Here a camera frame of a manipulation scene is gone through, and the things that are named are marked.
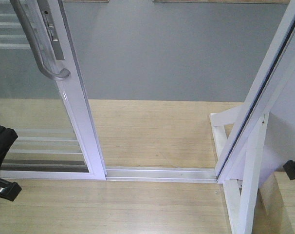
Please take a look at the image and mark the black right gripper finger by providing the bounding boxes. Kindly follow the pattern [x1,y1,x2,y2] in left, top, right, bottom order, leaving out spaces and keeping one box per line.
[283,160,295,180]

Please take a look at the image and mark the white framed sliding glass door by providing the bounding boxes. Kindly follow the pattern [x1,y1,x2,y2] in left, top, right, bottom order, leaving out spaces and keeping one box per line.
[0,0,106,180]

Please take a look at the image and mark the grey metal door handle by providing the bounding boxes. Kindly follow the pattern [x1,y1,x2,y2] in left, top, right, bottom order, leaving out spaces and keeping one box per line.
[10,0,71,81]

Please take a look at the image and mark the grey door lock plate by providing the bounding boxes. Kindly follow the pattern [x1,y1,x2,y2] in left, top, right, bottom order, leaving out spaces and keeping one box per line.
[37,0,64,60]

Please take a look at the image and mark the white brace support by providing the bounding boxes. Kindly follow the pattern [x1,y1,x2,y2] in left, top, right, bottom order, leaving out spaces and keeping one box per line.
[210,106,269,234]

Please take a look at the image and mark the aluminium floor track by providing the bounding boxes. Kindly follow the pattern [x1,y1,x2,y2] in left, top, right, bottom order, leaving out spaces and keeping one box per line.
[106,166,217,184]

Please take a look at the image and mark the white door jamb frame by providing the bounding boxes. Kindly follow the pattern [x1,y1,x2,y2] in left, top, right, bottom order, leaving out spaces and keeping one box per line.
[215,0,295,183]

